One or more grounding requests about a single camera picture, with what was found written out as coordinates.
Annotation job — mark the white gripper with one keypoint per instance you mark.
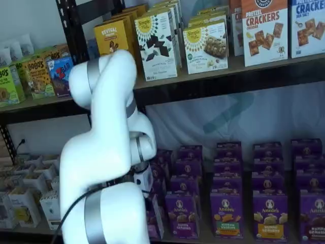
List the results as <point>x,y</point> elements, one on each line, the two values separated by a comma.
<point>144,179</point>

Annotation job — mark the purple Annie's box pink patch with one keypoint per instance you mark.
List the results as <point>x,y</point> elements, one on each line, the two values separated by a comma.
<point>160,183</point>
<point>162,167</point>
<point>165,155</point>
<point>156,225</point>

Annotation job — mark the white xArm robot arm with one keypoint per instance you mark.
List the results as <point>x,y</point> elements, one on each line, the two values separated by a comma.
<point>101,142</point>

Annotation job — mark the purple Annie's box violet patch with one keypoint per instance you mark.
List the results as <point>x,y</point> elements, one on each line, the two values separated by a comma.
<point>188,167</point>
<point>184,184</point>
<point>181,216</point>
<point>189,152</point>

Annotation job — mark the purple Annie's box green patch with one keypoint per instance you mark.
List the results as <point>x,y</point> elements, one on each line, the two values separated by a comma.
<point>227,166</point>
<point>228,150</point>
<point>226,216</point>
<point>227,184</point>

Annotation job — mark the white box black print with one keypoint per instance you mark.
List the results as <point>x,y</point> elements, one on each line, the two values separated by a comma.
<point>33,158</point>
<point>50,208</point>
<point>24,211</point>
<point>34,181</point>
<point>55,184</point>
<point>6,211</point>
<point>52,158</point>
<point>21,169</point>
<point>49,170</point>

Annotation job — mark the purple Annie's box yellow patch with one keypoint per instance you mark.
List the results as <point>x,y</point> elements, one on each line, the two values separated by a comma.
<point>267,151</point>
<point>267,166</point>
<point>267,184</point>
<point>270,216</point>

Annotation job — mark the white Simple Mills thins box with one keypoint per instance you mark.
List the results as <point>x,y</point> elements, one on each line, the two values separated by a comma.
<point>156,50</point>
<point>162,9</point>

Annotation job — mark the blue ZBar box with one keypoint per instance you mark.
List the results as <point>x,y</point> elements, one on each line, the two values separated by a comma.
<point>57,78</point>

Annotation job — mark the purple Annie's box brown cookies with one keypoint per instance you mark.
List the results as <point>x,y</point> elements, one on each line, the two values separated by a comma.
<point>313,218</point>
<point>306,147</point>
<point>311,181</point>
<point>308,165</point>

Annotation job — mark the yellow Simple Mills cookie box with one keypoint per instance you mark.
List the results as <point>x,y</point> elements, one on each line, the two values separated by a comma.
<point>205,48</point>
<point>208,17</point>

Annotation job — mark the yellow Bobo's box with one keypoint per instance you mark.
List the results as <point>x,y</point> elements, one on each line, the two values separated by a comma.
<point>38,78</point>
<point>56,54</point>

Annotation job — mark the orange Revival box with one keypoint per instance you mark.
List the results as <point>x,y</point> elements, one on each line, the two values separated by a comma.
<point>128,16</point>
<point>111,35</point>

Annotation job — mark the green Bobo's box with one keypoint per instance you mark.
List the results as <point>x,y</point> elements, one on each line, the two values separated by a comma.
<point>10,89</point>

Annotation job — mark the pretzel crackers cheddar box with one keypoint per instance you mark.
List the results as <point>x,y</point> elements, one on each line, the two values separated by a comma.
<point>236,30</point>
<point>264,38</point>

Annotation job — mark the blue sea salt crackers box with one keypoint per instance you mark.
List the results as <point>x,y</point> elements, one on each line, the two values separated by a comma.
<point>308,30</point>

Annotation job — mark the black metal shelving rack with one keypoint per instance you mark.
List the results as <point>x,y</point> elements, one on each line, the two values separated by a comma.
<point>228,86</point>
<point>38,111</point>

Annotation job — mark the white pouch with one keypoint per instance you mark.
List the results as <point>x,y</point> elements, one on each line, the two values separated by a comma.
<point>15,50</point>
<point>4,58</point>
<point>26,45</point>

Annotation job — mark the black wall plug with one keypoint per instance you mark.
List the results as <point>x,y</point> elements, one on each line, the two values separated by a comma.
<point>23,141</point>

